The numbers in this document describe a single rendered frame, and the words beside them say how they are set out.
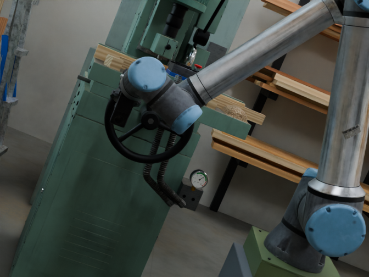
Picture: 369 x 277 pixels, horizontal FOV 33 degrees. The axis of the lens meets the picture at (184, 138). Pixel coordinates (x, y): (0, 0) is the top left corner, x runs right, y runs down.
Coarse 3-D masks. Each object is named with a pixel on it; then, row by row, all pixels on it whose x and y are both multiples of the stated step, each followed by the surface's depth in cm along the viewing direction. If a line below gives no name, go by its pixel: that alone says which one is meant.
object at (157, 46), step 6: (156, 36) 231; (162, 36) 223; (156, 42) 225; (162, 42) 223; (168, 42) 224; (174, 42) 224; (150, 48) 235; (156, 48) 224; (162, 48) 224; (174, 48) 224; (162, 54) 224; (168, 54) 225
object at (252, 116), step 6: (126, 60) 227; (126, 66) 227; (222, 102) 236; (228, 102) 236; (246, 108) 237; (246, 114) 238; (252, 114) 238; (258, 114) 239; (252, 120) 239; (258, 120) 239
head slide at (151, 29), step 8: (160, 0) 233; (160, 8) 234; (168, 8) 234; (152, 16) 237; (160, 16) 235; (184, 16) 236; (192, 16) 236; (152, 24) 235; (160, 24) 235; (184, 24) 237; (144, 32) 242; (152, 32) 235; (160, 32) 236; (184, 32) 237; (144, 40) 236; (152, 40) 236; (176, 40) 237
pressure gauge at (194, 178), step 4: (192, 172) 219; (196, 172) 217; (200, 172) 217; (204, 172) 219; (192, 176) 217; (196, 176) 217; (200, 176) 218; (204, 176) 218; (192, 180) 218; (196, 180) 218; (200, 180) 218; (204, 180) 218; (192, 184) 218; (196, 184) 218; (200, 184) 218; (204, 184) 218; (192, 188) 220; (200, 188) 218
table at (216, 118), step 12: (96, 60) 217; (96, 72) 211; (108, 72) 211; (120, 72) 212; (108, 84) 212; (204, 108) 219; (216, 108) 230; (204, 120) 220; (216, 120) 221; (228, 120) 221; (240, 120) 222; (228, 132) 222; (240, 132) 223
